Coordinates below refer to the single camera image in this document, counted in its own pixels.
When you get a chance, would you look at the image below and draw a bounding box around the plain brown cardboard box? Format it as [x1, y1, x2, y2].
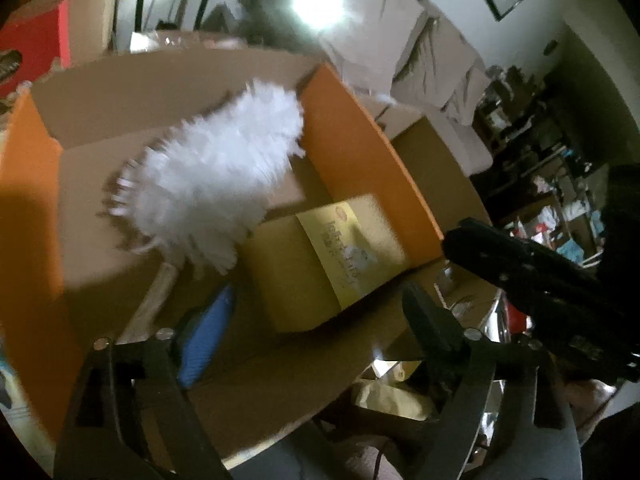
[62, 0, 126, 63]

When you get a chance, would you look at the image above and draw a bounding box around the yellow gift box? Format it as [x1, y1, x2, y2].
[242, 193, 412, 334]

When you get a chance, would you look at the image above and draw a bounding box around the cluttered storage shelf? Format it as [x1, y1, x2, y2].
[474, 57, 617, 267]

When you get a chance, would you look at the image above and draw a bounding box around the orange cardboard box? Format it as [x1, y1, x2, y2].
[0, 50, 497, 467]

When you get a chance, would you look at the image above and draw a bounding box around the white feather duster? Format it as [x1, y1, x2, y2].
[101, 77, 307, 343]

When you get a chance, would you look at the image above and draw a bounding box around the beige covered sofa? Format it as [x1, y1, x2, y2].
[239, 0, 497, 173]

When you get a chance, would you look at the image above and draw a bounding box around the red printed cardboard box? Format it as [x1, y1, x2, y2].
[0, 0, 72, 98]

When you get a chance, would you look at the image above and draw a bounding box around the yellow packet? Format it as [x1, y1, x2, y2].
[350, 360, 437, 422]

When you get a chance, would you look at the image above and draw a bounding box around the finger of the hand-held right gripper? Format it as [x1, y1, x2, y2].
[442, 216, 603, 322]

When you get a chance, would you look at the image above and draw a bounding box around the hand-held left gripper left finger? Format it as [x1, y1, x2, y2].
[54, 284, 237, 480]

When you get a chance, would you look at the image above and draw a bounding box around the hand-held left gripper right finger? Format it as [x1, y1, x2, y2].
[401, 281, 584, 480]

